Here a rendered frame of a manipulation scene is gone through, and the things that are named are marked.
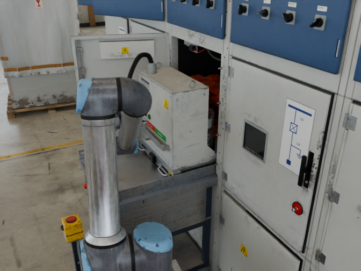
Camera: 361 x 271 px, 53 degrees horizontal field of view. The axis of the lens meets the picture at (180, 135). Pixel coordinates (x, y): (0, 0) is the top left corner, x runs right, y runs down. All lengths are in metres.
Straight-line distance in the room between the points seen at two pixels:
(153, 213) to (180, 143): 0.43
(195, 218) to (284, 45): 1.23
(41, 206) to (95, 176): 2.33
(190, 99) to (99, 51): 0.80
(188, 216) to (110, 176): 1.05
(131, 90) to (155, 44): 1.28
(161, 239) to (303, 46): 0.88
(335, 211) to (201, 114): 0.89
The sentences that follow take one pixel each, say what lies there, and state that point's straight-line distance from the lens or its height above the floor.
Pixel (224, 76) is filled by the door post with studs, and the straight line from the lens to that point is 1.92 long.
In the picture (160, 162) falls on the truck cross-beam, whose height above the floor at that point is 0.91.
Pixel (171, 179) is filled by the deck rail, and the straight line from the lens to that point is 2.06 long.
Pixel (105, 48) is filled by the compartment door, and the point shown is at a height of 1.50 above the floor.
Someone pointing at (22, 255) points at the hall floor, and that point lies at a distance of 3.13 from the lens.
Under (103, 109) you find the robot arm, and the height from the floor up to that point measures 1.57.
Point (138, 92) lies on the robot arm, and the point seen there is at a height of 1.60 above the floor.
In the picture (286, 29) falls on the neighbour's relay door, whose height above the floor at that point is 1.76.
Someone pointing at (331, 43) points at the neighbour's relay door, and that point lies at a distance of 1.36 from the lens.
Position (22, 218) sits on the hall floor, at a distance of 3.50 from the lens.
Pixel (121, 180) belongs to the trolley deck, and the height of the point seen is 0.85.
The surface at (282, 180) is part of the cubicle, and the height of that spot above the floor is 1.13.
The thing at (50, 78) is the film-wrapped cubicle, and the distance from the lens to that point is 5.60.
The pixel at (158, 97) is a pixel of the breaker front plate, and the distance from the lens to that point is 2.05.
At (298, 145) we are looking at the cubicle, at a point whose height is 1.33.
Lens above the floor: 2.00
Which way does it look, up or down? 26 degrees down
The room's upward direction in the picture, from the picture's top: straight up
